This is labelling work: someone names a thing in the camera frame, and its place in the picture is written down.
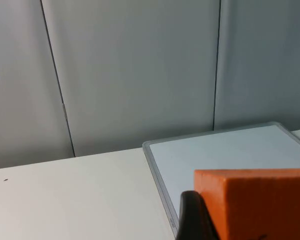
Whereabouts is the grey-framed whiteboard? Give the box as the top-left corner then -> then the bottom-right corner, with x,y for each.
141,121 -> 300,240

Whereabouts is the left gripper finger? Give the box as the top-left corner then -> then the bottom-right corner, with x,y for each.
177,190 -> 220,240

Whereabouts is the orange cube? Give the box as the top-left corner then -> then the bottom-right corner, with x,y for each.
193,168 -> 300,240

